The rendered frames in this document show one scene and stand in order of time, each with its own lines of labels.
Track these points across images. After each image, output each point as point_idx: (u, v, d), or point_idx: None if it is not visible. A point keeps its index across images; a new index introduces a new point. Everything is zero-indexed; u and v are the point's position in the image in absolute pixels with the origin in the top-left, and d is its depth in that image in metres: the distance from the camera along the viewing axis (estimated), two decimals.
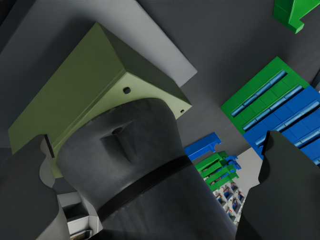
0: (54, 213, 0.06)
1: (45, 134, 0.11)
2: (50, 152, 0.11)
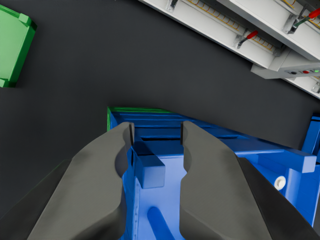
0: (115, 204, 0.07)
1: (130, 123, 0.12)
2: (131, 139, 0.12)
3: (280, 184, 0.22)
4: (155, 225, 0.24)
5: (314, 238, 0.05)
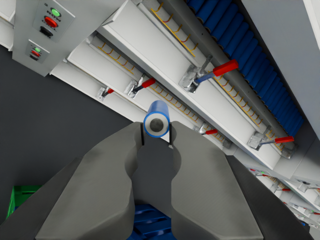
0: (123, 205, 0.07)
1: (141, 123, 0.12)
2: (142, 139, 0.12)
3: (155, 128, 0.13)
4: None
5: (301, 230, 0.06)
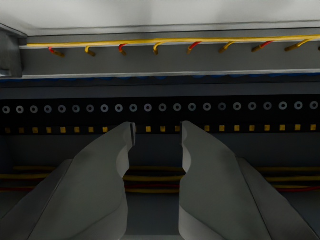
0: (115, 204, 0.07)
1: (131, 123, 0.12)
2: (132, 139, 0.12)
3: None
4: (125, 78, 0.21)
5: (313, 237, 0.05)
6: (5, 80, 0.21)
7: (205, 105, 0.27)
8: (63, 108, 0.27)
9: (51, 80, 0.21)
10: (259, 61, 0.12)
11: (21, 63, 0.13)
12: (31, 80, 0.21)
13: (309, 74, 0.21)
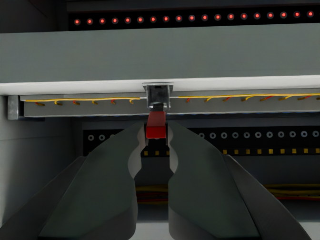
0: (126, 205, 0.07)
1: (145, 123, 0.12)
2: (145, 139, 0.12)
3: None
4: (196, 114, 0.30)
5: (297, 228, 0.06)
6: (113, 115, 0.29)
7: (245, 134, 0.35)
8: None
9: (143, 115, 0.30)
10: (302, 105, 0.21)
11: None
12: (129, 115, 0.30)
13: None
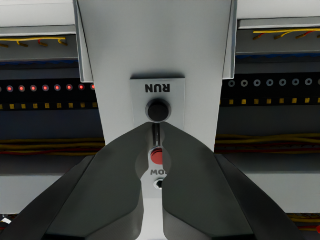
0: (132, 205, 0.07)
1: (153, 123, 0.12)
2: (153, 140, 0.12)
3: None
4: None
5: (288, 224, 0.06)
6: (275, 56, 0.26)
7: None
8: (271, 82, 0.31)
9: (305, 55, 0.26)
10: None
11: None
12: (290, 56, 0.26)
13: None
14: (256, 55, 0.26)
